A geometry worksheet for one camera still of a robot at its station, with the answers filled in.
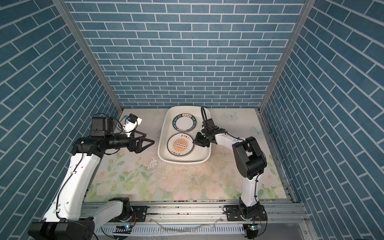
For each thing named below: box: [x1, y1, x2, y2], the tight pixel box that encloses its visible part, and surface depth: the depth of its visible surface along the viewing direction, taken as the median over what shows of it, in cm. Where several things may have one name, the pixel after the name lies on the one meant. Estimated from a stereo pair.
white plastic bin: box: [157, 106, 212, 164], surface depth 101 cm
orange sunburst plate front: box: [167, 132, 195, 157], surface depth 98 cm
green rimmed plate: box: [172, 113, 197, 133], surface depth 113 cm
